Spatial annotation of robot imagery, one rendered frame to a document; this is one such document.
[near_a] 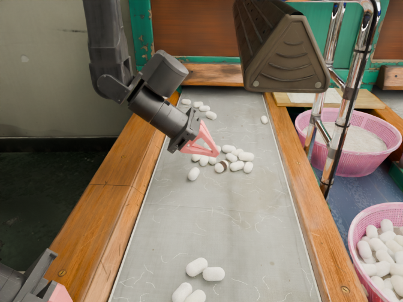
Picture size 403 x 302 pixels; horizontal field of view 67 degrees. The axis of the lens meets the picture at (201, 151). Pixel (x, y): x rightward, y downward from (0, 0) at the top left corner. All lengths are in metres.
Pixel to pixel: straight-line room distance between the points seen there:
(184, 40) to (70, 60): 1.12
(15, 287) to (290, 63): 0.32
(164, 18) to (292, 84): 0.84
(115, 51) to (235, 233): 0.38
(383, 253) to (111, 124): 1.87
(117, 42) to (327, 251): 0.48
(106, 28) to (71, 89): 1.62
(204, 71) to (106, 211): 0.64
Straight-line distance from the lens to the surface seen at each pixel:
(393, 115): 1.07
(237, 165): 0.70
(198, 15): 1.09
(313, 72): 0.31
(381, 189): 0.87
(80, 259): 0.52
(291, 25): 0.29
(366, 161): 0.84
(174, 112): 0.58
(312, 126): 0.76
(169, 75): 0.55
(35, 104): 2.30
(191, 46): 1.11
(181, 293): 0.46
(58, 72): 2.15
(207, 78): 1.06
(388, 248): 0.63
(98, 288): 0.49
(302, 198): 0.62
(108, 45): 0.56
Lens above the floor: 1.15
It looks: 31 degrees down
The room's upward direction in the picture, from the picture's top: straight up
